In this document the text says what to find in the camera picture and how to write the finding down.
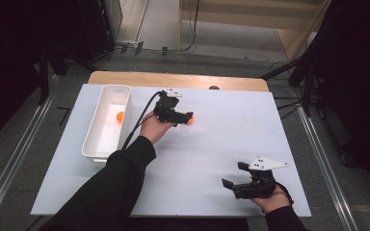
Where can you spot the white plastic bin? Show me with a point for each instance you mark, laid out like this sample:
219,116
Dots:
107,141

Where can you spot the orange ball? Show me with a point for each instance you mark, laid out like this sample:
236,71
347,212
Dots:
191,120
120,117

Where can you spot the black curtain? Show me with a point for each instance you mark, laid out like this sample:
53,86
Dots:
359,80
9,64

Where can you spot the black metal stand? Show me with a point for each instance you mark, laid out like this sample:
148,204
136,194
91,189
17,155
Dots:
307,86
44,77

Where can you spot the white board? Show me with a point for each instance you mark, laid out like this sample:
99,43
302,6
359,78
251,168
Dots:
212,150

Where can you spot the person's left hand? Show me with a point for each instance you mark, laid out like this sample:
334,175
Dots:
154,128

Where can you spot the dark cabinet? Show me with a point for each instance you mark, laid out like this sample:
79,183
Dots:
102,25

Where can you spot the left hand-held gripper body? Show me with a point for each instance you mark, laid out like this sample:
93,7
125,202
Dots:
166,107

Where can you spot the aluminium floor rail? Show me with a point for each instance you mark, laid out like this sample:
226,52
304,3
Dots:
327,170
16,154

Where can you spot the small dark round object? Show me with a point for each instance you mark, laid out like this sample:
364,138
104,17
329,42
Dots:
214,87

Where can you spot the wooden table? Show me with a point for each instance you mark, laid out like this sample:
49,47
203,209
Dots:
173,79

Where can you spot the wooden platform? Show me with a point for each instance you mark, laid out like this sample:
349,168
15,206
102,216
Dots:
237,19

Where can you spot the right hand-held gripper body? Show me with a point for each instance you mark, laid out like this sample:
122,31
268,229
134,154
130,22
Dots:
263,179

